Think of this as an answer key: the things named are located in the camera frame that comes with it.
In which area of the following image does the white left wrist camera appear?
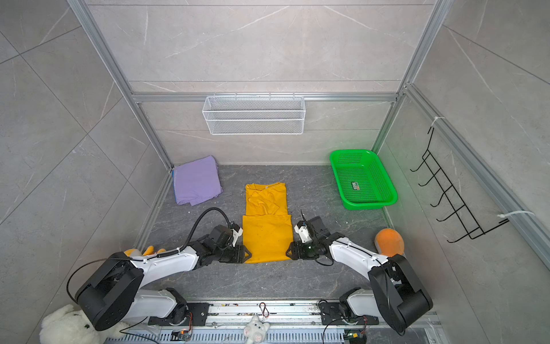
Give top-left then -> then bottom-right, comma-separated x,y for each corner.
231,224 -> 243,247

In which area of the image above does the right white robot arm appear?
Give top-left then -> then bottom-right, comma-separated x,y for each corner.
286,233 -> 433,334

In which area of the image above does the white plush bear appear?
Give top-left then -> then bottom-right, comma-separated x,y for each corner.
40,305 -> 130,344

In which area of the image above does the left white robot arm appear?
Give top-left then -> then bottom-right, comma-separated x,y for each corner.
75,224 -> 252,331

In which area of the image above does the small white plush toy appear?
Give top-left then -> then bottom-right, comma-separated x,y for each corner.
243,315 -> 271,344

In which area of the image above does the white wire mesh basket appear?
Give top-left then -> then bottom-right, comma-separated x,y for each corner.
202,95 -> 307,136

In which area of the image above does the black wire hook rack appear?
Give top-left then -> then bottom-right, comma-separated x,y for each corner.
410,128 -> 510,244

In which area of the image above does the green plastic basket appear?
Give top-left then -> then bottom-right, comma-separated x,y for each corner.
329,149 -> 398,211

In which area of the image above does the yellow plush toy red dress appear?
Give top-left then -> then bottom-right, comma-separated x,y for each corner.
124,246 -> 166,257

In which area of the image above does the black corrugated cable hose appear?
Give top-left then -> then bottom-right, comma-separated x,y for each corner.
178,207 -> 235,255

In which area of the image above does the yellow t-shirt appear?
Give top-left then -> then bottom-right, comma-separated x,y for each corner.
242,183 -> 294,264

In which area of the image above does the folded purple t-shirt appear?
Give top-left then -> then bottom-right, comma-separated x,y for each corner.
172,156 -> 223,206

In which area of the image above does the orange plush toy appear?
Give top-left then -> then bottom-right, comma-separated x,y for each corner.
374,228 -> 405,257

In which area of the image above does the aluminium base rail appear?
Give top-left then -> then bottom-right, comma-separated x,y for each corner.
117,300 -> 448,343

